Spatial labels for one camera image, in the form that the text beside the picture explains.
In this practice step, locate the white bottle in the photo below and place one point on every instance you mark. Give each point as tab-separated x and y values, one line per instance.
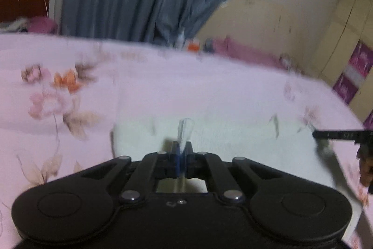
181	40

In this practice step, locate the pink floral bed sheet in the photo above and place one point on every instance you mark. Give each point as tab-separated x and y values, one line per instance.
58	91

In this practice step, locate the pink bedding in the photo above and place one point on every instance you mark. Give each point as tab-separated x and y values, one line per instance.
244	52

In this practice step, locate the cream wardrobe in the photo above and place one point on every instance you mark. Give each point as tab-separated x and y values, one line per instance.
346	27

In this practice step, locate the orange small container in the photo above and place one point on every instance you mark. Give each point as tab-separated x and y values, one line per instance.
193	46

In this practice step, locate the light green knit sweater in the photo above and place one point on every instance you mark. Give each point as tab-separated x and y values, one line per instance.
250	149

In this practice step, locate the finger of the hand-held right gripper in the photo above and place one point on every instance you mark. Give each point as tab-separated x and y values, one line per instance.
338	134

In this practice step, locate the person's right hand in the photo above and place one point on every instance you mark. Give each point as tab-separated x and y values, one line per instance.
365	166

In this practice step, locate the pile of bedding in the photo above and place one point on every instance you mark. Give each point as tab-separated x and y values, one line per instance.
13	25

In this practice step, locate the cream wooden headboard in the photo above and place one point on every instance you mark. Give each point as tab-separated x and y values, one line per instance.
256	21

